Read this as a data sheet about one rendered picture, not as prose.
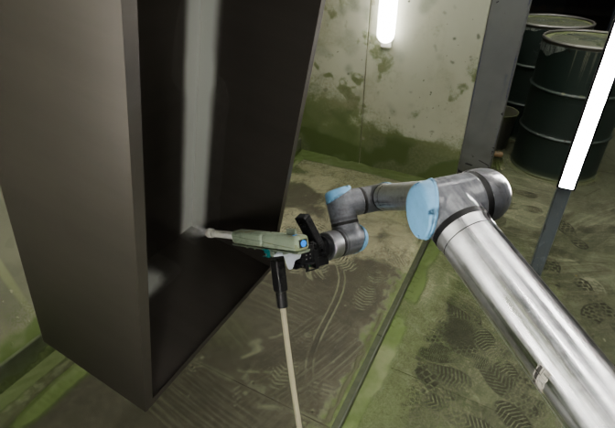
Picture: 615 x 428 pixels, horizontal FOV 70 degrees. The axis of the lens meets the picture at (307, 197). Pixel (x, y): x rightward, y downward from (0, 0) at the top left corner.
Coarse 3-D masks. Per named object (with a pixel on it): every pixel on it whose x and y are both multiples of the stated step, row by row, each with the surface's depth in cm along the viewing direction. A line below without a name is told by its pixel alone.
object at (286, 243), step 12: (240, 240) 131; (252, 240) 126; (264, 240) 121; (276, 240) 117; (288, 240) 114; (300, 240) 112; (288, 252) 115; (300, 252) 112; (276, 264) 121; (276, 276) 121; (276, 288) 122; (276, 300) 123
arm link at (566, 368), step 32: (416, 192) 87; (448, 192) 84; (480, 192) 86; (416, 224) 88; (448, 224) 81; (480, 224) 79; (448, 256) 82; (480, 256) 76; (512, 256) 75; (480, 288) 75; (512, 288) 71; (544, 288) 71; (512, 320) 69; (544, 320) 67; (576, 320) 68; (512, 352) 71; (544, 352) 65; (576, 352) 63; (544, 384) 65; (576, 384) 61; (608, 384) 60; (576, 416) 60; (608, 416) 58
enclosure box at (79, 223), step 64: (0, 0) 61; (64, 0) 55; (128, 0) 52; (192, 0) 113; (256, 0) 108; (320, 0) 99; (0, 64) 67; (64, 64) 61; (128, 64) 56; (192, 64) 123; (256, 64) 117; (0, 128) 76; (64, 128) 68; (128, 128) 61; (192, 128) 136; (256, 128) 127; (64, 192) 76; (128, 192) 68; (192, 192) 152; (256, 192) 139; (64, 256) 87; (128, 256) 76; (192, 256) 149; (256, 256) 153; (64, 320) 103; (128, 320) 88; (192, 320) 129; (128, 384) 103
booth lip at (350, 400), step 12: (420, 252) 225; (408, 276) 210; (396, 300) 197; (384, 324) 185; (384, 336) 182; (372, 348) 174; (372, 360) 171; (360, 372) 165; (360, 384) 161; (348, 396) 156; (348, 408) 153; (336, 420) 149
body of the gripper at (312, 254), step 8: (312, 240) 130; (328, 240) 133; (312, 248) 127; (320, 248) 132; (328, 248) 133; (304, 256) 126; (312, 256) 128; (320, 256) 133; (328, 256) 133; (296, 264) 128; (304, 264) 126; (312, 264) 130; (320, 264) 132
